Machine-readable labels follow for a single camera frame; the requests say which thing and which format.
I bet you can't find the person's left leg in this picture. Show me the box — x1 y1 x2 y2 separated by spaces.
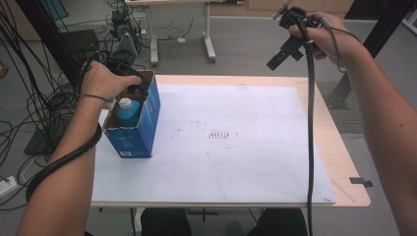
140 207 193 236

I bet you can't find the thin grey cable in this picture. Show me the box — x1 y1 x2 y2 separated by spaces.
322 17 362 74
80 92 114 104

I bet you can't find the white power strip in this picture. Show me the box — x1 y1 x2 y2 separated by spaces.
0 175 18 200

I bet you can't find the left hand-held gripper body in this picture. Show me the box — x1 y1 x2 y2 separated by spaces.
105 23 141 78

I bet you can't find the black metal frame post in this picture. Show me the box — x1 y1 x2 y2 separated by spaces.
328 0 417 110
15 0 93 96

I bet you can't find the white table mat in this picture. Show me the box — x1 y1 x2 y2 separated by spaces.
90 83 337 205

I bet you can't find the white desk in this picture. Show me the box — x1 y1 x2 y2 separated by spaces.
124 0 245 67

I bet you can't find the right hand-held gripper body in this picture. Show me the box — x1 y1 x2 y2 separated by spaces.
271 0 324 62

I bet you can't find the person's right leg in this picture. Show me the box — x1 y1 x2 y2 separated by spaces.
245 207 309 236

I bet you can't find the black floor mat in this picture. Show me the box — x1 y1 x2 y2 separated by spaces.
23 120 72 157

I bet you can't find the blue bottle with white cap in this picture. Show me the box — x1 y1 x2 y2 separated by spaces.
116 97 143 128

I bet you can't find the black case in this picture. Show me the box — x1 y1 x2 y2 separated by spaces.
61 29 101 67

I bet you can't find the tangle of black floor cables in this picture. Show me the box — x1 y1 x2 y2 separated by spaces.
0 0 198 210

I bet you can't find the black tape piece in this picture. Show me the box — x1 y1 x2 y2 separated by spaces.
348 176 375 189

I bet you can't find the person's left hand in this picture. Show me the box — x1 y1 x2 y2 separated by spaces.
80 60 143 101

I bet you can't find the teal panel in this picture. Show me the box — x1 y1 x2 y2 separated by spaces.
39 0 70 22

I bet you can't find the wooden cabinet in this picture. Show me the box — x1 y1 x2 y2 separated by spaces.
209 0 356 20

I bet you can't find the blue cardboard box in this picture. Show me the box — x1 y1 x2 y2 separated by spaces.
101 69 161 159

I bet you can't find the grey floor mat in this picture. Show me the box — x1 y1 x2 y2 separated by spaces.
315 81 384 135

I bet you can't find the person's leg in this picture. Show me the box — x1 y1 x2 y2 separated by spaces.
140 207 193 236
245 207 309 236

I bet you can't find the computer tower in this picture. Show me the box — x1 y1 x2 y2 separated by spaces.
110 9 141 57

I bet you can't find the person's right hand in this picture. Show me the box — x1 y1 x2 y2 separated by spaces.
288 11 362 71

